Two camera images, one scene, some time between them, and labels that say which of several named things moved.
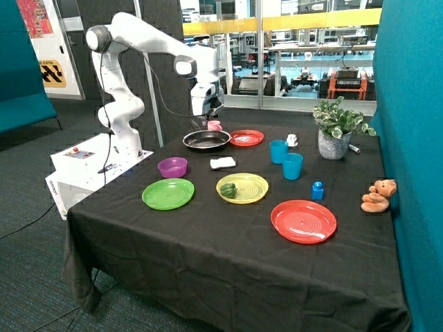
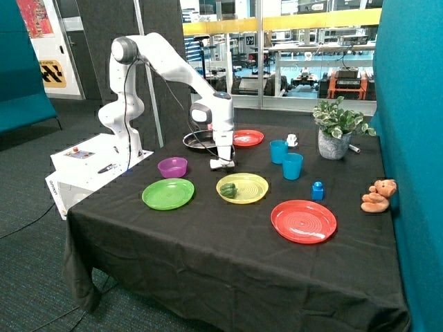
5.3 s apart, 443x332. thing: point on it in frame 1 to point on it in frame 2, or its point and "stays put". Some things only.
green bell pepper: x=228 y=190 stays put
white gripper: x=205 y=97 to x=223 y=140
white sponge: x=222 y=162 stays put
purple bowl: x=172 y=167 stays put
